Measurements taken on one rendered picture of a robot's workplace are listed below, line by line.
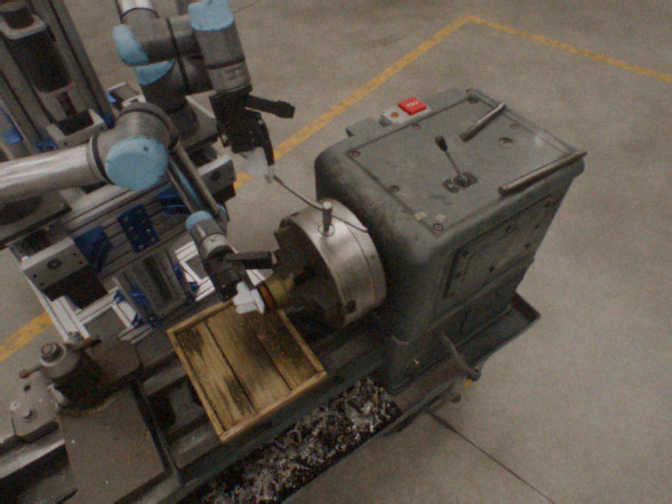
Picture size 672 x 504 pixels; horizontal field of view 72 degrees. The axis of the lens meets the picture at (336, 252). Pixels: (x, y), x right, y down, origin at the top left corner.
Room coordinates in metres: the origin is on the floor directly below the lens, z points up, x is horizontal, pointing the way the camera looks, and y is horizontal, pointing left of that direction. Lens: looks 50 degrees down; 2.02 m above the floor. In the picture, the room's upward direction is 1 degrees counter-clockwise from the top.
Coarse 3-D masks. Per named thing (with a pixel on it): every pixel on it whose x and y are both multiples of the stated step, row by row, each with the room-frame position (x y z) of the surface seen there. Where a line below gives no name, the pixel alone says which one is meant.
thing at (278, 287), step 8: (264, 280) 0.66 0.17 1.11; (272, 280) 0.66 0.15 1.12; (280, 280) 0.65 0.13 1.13; (288, 280) 0.66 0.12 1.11; (256, 288) 0.64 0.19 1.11; (264, 288) 0.63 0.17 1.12; (272, 288) 0.63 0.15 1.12; (280, 288) 0.63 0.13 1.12; (288, 288) 0.64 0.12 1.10; (264, 296) 0.61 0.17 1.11; (272, 296) 0.62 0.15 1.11; (280, 296) 0.62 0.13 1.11; (288, 296) 0.62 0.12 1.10; (264, 304) 0.60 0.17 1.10; (272, 304) 0.60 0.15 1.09; (280, 304) 0.61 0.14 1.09; (288, 304) 0.62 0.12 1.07; (264, 312) 0.61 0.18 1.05
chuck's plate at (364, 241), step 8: (320, 200) 0.86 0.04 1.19; (328, 200) 0.83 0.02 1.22; (336, 208) 0.78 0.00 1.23; (344, 208) 0.78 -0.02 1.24; (344, 216) 0.75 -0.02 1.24; (352, 216) 0.75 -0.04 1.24; (360, 224) 0.73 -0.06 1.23; (352, 232) 0.71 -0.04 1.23; (360, 232) 0.71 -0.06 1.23; (360, 240) 0.69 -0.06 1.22; (368, 240) 0.70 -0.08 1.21; (368, 248) 0.68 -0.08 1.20; (368, 256) 0.67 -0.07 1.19; (376, 256) 0.67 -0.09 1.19; (368, 264) 0.65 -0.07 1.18; (376, 264) 0.66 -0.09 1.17; (376, 272) 0.65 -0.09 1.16; (376, 280) 0.64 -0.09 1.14; (384, 280) 0.64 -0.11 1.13; (376, 288) 0.63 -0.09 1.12; (384, 288) 0.64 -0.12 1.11; (376, 296) 0.62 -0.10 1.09; (384, 296) 0.64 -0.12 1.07; (376, 304) 0.63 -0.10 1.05
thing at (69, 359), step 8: (64, 344) 0.48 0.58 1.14; (64, 352) 0.46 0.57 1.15; (72, 352) 0.46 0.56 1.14; (40, 360) 0.44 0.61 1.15; (64, 360) 0.44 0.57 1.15; (72, 360) 0.45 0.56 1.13; (48, 368) 0.43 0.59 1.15; (56, 368) 0.43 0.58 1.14; (64, 368) 0.43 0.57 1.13; (72, 368) 0.43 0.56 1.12; (48, 376) 0.42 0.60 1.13; (56, 376) 0.42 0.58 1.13
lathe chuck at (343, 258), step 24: (288, 216) 0.81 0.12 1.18; (312, 216) 0.76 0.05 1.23; (312, 240) 0.68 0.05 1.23; (336, 240) 0.69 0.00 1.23; (312, 264) 0.69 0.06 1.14; (336, 264) 0.63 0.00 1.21; (360, 264) 0.65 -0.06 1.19; (336, 288) 0.60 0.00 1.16; (360, 288) 0.61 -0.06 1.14; (360, 312) 0.60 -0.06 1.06
